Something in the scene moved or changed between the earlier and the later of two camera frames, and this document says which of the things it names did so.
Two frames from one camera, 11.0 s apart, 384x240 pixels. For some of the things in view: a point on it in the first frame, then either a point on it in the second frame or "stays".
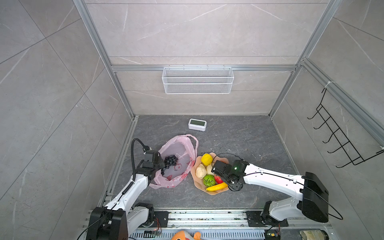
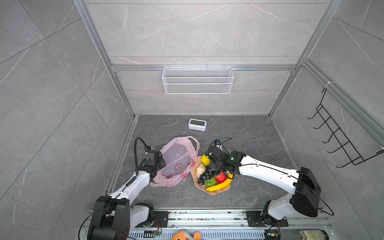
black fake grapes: x=169 y=161 -> x=208 y=174
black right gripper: x=233 y=187 -> x=212 y=165
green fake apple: x=209 y=180 stays
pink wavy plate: x=199 y=183 stays
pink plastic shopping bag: x=185 y=147 stays
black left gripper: x=160 y=161 stays
